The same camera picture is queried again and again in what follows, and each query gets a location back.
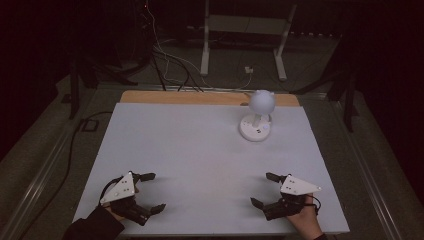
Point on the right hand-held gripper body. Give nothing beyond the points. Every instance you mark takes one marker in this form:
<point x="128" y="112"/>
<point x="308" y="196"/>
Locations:
<point x="296" y="188"/>

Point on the white round table lamp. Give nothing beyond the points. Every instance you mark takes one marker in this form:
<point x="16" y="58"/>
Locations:
<point x="261" y="103"/>

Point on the black rectangular floor plate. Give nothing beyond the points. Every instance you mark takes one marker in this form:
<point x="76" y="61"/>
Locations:
<point x="90" y="125"/>

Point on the white table mat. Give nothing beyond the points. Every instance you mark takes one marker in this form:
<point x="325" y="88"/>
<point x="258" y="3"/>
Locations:
<point x="200" y="160"/>

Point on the person's left hand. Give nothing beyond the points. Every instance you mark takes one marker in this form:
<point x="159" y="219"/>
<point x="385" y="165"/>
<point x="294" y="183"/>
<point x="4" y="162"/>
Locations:
<point x="113" y="213"/>

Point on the grey metal stand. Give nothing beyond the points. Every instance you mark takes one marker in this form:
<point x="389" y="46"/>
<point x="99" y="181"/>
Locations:
<point x="205" y="50"/>

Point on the black stand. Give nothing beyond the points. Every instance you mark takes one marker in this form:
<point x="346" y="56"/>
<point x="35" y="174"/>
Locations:
<point x="348" y="100"/>
<point x="74" y="90"/>

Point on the person's right hand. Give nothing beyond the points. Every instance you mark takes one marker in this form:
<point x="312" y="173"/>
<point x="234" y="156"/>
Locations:
<point x="305" y="223"/>

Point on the metal floor rail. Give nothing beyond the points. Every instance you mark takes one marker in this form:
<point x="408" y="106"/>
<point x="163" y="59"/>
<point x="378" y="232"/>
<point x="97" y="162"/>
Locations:
<point x="370" y="176"/>
<point x="36" y="186"/>

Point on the white plug adapter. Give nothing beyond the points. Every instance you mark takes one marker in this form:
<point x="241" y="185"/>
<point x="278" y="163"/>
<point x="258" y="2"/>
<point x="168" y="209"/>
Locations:
<point x="248" y="70"/>

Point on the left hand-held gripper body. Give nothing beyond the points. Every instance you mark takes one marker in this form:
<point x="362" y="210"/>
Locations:
<point x="121" y="190"/>

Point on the wooden table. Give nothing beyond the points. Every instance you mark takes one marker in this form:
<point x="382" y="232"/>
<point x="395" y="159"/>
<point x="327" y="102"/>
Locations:
<point x="186" y="97"/>

